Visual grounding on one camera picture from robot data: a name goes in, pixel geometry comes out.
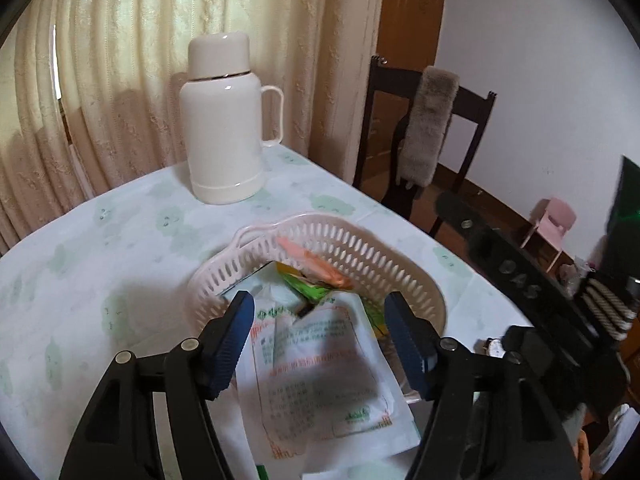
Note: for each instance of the dark green object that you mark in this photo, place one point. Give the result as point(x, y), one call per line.
point(627, 210)

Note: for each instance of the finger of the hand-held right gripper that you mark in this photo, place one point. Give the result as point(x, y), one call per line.
point(465, 225)

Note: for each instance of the person's right hand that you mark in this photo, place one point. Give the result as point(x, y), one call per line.
point(620, 435)

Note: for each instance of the brown wooden door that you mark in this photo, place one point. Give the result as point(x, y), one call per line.
point(410, 35)

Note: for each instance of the small pink chair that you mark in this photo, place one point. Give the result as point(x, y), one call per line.
point(552, 220)

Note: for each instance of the pale peach snack packet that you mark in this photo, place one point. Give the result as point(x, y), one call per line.
point(312, 260)

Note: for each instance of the beige patterned curtain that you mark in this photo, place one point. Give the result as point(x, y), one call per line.
point(150, 35)
point(30, 135)

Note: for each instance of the grey fuzzy cloth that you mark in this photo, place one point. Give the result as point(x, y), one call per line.
point(425, 130)

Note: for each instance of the cream thermos jug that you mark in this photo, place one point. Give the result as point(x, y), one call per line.
point(220, 125)

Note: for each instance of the white printed sachet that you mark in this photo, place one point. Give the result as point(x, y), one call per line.
point(310, 355)

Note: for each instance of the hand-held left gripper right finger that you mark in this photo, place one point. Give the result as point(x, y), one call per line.
point(407, 345)

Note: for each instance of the dark wooden chair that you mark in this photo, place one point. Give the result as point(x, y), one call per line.
point(380, 110)

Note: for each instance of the white plastic basket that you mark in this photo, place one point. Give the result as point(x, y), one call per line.
point(350, 245)

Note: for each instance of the green snack bag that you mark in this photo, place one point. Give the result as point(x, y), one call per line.
point(301, 286)

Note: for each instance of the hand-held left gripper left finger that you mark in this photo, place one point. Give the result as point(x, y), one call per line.
point(232, 345)

